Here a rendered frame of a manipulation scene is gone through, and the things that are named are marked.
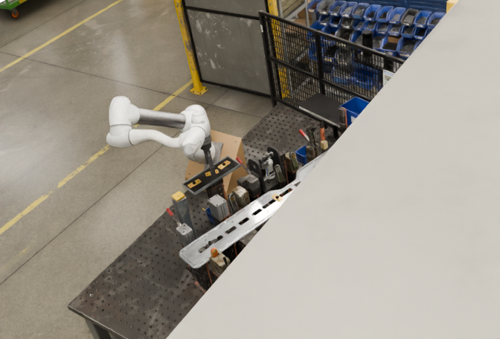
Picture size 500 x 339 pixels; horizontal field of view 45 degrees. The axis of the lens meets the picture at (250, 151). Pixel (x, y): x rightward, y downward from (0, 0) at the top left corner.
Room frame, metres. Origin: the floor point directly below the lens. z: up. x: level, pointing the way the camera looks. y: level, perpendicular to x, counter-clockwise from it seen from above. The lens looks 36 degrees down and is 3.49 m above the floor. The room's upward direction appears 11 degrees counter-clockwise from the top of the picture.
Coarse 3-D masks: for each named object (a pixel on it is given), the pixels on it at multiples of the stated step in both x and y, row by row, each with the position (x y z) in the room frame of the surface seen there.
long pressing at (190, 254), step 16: (304, 176) 3.05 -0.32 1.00; (272, 192) 2.95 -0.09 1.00; (256, 208) 2.83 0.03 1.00; (272, 208) 2.80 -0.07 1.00; (224, 224) 2.74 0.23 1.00; (256, 224) 2.69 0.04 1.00; (208, 240) 2.63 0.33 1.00; (224, 240) 2.60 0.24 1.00; (192, 256) 2.52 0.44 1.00; (208, 256) 2.50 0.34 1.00
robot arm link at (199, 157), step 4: (212, 144) 3.54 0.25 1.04; (212, 148) 3.49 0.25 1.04; (184, 152) 3.42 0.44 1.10; (196, 152) 3.39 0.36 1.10; (200, 152) 3.39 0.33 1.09; (212, 152) 3.47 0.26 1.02; (188, 156) 3.39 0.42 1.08; (192, 156) 3.38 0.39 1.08; (196, 156) 3.38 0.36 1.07; (200, 156) 3.39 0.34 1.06; (204, 156) 3.41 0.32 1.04; (212, 156) 3.47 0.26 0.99; (192, 160) 3.41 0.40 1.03; (196, 160) 3.40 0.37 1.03; (200, 160) 3.41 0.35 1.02; (204, 160) 3.42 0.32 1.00
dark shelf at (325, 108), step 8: (312, 96) 3.94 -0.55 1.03; (320, 96) 3.92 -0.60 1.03; (304, 104) 3.85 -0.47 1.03; (312, 104) 3.83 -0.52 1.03; (320, 104) 3.81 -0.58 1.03; (328, 104) 3.79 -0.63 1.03; (336, 104) 3.77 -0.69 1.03; (312, 112) 3.73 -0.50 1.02; (320, 112) 3.70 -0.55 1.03; (328, 112) 3.68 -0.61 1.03; (336, 112) 3.66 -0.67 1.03; (328, 120) 3.60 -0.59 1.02; (336, 120) 3.56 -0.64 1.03
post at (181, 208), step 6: (186, 198) 2.89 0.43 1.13; (174, 204) 2.89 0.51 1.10; (180, 204) 2.86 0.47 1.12; (186, 204) 2.88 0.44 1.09; (180, 210) 2.85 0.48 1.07; (186, 210) 2.87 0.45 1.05; (180, 216) 2.87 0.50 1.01; (186, 216) 2.87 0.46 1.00; (180, 222) 2.89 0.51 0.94; (186, 222) 2.87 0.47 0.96; (192, 228) 2.88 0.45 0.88
